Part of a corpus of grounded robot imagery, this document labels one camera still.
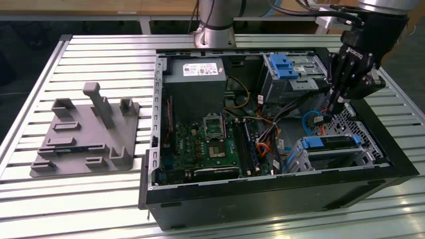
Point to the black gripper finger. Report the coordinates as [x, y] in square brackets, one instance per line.
[363, 85]
[339, 79]

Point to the hard disk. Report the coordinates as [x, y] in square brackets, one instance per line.
[313, 143]

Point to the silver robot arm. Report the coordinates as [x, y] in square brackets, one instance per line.
[216, 25]

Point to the metal disk bay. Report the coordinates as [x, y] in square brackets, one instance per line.
[332, 161]

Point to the black RAM slot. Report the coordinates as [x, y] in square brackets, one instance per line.
[239, 147]

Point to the metal drive cage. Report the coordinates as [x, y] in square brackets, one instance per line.
[281, 89]

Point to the blue plastic drive latch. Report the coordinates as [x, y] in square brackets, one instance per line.
[280, 64]

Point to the CPU socket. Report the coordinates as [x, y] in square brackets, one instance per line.
[213, 125]

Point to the grey power supply unit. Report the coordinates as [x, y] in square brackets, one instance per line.
[196, 92]

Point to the square chipset chip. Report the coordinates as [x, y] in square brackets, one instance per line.
[217, 152]

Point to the black graphics card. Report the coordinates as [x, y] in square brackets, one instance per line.
[216, 172]

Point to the green motherboard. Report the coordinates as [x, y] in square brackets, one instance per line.
[185, 149]

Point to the black PC case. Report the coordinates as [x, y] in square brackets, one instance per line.
[265, 204]

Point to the wooden desk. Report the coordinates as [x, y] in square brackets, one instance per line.
[99, 6]

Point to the grey parts rack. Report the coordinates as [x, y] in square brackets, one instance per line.
[85, 129]

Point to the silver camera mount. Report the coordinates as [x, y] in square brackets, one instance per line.
[328, 22]

